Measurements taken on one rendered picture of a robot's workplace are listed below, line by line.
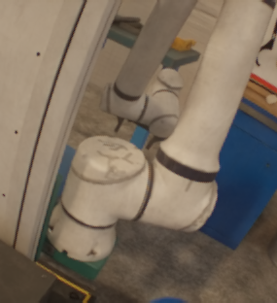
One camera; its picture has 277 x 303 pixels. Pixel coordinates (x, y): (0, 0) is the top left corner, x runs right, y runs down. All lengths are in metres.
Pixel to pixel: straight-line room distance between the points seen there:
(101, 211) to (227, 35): 0.48
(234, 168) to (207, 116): 1.49
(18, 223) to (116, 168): 0.26
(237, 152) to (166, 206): 1.43
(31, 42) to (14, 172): 0.27
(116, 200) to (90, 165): 0.10
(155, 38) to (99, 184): 0.37
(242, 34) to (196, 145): 0.27
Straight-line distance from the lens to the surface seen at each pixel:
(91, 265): 0.96
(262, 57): 3.29
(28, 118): 0.71
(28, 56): 0.69
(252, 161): 2.27
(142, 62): 0.99
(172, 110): 1.14
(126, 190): 0.84
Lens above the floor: 1.41
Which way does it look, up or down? 26 degrees down
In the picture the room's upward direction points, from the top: 24 degrees clockwise
